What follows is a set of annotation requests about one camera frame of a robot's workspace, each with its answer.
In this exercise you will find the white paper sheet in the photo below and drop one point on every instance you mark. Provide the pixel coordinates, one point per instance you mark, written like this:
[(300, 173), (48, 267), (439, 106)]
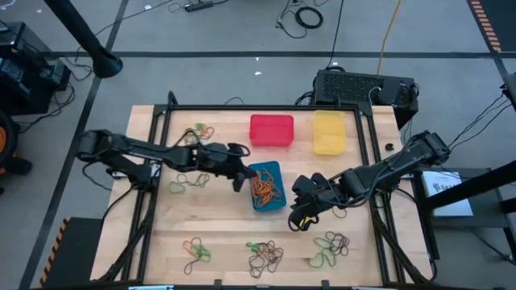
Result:
[(451, 201)]

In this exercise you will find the black side table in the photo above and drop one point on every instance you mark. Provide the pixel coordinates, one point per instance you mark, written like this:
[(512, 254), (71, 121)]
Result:
[(483, 219)]

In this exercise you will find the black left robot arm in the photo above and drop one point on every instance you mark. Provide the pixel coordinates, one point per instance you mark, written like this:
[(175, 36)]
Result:
[(141, 149)]

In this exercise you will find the yellow plastic basket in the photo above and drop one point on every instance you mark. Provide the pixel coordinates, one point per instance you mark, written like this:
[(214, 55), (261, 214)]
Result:
[(330, 133)]

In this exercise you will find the red plastic basket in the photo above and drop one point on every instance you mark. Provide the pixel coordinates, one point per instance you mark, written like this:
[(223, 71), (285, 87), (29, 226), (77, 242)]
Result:
[(272, 131)]

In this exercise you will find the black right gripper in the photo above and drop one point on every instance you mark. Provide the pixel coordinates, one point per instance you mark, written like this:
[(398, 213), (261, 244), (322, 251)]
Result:
[(308, 199)]

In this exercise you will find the black equipment cart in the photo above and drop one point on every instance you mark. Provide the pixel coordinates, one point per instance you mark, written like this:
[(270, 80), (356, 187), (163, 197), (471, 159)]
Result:
[(24, 80)]

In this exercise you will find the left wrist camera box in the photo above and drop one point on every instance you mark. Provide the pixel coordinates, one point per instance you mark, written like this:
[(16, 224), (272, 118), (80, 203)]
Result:
[(217, 150)]

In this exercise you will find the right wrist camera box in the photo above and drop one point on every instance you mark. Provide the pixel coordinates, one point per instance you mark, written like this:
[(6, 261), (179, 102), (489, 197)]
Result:
[(310, 215)]

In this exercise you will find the black metal beam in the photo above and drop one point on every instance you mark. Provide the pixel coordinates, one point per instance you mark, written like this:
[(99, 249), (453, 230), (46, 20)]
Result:
[(475, 185)]

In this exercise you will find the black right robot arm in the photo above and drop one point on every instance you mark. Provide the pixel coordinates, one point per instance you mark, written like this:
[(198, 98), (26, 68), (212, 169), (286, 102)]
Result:
[(383, 173)]

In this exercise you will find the blue plastic basket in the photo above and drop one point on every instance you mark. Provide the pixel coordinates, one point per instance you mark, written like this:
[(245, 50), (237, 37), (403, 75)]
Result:
[(275, 166)]

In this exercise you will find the black hazard striped mat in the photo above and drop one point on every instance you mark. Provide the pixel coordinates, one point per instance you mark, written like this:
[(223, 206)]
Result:
[(76, 253), (504, 20)]

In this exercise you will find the black floor stand post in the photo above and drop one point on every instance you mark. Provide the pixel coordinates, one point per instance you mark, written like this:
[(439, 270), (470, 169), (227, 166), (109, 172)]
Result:
[(81, 30)]

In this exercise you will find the small black knob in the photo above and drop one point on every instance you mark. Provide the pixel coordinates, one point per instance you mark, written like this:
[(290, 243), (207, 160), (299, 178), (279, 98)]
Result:
[(389, 147)]

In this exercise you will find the black orange wheeled device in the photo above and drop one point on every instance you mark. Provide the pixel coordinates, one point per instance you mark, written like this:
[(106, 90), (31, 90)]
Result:
[(6, 141)]

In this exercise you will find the black perforated computer case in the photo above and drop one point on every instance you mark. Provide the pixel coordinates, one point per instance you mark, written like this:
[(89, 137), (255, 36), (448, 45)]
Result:
[(346, 86)]

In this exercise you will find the black power strip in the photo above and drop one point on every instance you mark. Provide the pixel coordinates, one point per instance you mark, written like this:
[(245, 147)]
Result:
[(198, 6)]

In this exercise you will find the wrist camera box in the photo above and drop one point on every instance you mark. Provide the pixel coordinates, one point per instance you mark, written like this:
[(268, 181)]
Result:
[(217, 150), (310, 215)]

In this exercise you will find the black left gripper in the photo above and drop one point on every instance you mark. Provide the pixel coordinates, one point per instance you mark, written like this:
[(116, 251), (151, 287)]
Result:
[(221, 159)]

